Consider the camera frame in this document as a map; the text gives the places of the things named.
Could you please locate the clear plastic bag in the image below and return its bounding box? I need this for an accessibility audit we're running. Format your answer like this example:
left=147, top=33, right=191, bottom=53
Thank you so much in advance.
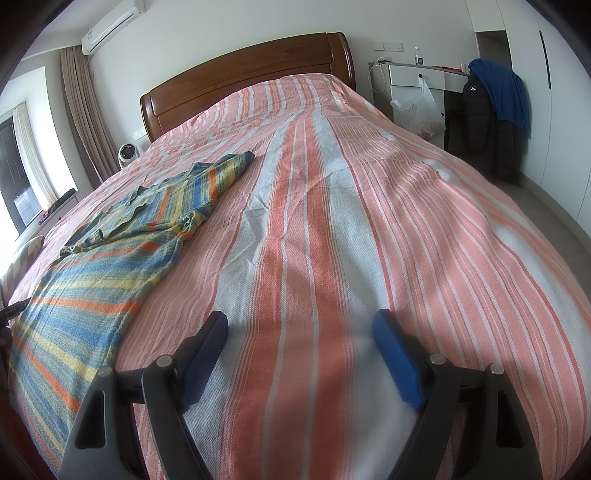
left=390, top=76, right=447, bottom=139

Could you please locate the multicolour striped knit sweater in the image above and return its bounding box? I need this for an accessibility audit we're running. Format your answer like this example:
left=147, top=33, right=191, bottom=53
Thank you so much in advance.
left=8, top=151, right=256, bottom=467

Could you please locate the white desk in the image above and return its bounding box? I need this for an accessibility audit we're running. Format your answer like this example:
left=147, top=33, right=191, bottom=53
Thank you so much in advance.
left=368, top=60, right=472, bottom=151

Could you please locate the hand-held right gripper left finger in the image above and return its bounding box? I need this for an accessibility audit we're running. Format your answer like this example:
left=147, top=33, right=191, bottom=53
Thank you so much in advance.
left=58, top=310, right=229, bottom=480

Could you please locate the white air conditioner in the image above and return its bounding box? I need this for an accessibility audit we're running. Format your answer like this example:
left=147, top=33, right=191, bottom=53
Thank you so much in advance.
left=81, top=0, right=146, bottom=57

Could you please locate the window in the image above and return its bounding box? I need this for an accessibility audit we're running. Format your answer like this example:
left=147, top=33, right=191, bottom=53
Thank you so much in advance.
left=0, top=115, right=40, bottom=236

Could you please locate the blue garment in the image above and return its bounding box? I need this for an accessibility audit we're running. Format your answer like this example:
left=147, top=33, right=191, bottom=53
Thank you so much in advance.
left=468, top=58, right=532, bottom=138

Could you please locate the bed with pink striped cover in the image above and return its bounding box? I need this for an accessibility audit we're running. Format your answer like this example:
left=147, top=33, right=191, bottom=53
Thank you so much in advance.
left=0, top=73, right=591, bottom=480

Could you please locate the white window bench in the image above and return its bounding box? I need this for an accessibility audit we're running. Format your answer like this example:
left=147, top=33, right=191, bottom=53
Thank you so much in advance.
left=14, top=188, right=79, bottom=241

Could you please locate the brown curtain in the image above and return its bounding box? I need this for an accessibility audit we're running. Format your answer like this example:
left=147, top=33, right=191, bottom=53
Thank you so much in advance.
left=60, top=46, right=122, bottom=178

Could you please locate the white sheer curtain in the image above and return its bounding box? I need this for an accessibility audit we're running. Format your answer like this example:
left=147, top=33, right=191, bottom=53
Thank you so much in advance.
left=11, top=105, right=60, bottom=209

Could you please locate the black puffer jacket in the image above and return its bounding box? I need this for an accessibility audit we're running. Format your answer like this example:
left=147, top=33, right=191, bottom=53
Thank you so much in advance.
left=462, top=74, right=527, bottom=186

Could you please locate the beige chair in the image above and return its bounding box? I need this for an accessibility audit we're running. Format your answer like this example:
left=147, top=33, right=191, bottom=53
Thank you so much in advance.
left=0, top=235, right=45, bottom=301

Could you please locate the white wardrobe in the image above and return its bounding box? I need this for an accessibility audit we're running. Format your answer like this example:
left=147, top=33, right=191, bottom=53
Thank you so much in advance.
left=471, top=0, right=591, bottom=222

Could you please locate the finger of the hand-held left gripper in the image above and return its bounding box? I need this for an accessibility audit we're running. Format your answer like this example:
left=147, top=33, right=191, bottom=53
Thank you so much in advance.
left=0, top=301, right=30, bottom=320

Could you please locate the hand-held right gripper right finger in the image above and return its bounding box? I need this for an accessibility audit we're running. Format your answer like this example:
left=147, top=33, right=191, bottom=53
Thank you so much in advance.
left=372, top=308, right=543, bottom=480

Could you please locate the wooden headboard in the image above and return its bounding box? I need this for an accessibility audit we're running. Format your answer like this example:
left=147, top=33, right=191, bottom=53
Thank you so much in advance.
left=140, top=31, right=356, bottom=144

